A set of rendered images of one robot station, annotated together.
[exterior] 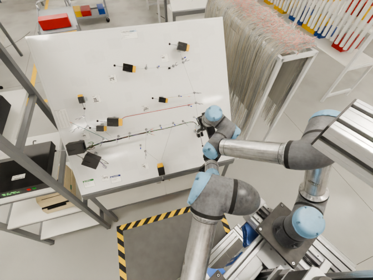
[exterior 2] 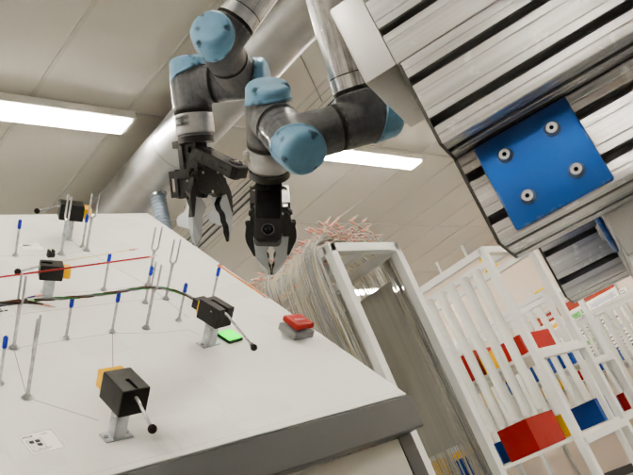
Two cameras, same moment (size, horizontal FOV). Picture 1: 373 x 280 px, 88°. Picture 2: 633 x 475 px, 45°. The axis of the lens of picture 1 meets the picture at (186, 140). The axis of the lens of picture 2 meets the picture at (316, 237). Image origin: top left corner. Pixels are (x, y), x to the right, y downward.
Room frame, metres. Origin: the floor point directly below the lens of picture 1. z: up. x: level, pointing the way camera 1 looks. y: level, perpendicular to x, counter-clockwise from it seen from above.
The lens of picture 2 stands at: (-0.48, 0.42, 0.68)
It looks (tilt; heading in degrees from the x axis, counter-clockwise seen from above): 20 degrees up; 330
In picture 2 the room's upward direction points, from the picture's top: 23 degrees counter-clockwise
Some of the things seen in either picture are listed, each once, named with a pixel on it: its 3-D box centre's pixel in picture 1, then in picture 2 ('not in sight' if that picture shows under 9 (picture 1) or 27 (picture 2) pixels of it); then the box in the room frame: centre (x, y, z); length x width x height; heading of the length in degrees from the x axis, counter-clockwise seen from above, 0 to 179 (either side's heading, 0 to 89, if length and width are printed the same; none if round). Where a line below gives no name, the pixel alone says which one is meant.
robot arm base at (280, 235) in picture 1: (291, 229); not in sight; (0.23, -0.53, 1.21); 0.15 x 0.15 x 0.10
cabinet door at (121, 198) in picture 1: (133, 193); not in sight; (0.61, 0.44, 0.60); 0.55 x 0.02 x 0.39; 107
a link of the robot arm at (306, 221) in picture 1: (304, 222); not in sight; (0.23, -0.53, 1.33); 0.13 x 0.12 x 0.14; 146
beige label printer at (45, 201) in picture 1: (56, 188); not in sight; (0.57, 1.00, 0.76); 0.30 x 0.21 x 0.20; 21
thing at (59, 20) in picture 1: (69, 44); not in sight; (3.13, 1.99, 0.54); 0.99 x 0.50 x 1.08; 27
